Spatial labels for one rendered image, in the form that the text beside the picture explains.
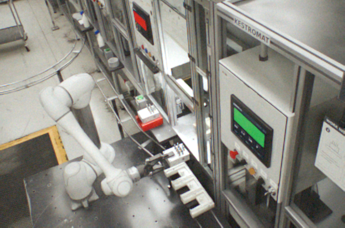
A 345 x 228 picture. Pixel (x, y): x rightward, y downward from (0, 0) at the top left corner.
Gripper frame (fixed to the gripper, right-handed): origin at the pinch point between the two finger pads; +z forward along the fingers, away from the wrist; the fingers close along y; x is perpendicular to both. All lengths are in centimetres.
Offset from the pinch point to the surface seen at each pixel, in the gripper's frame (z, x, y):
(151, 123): 6.7, 43.1, -8.9
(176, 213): -5.5, -11.6, -35.9
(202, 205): 5.0, -28.1, -15.6
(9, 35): -72, 431, -79
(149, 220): -22.5, -7.6, -35.7
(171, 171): 1.4, 3.6, -16.0
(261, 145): 15, -62, 56
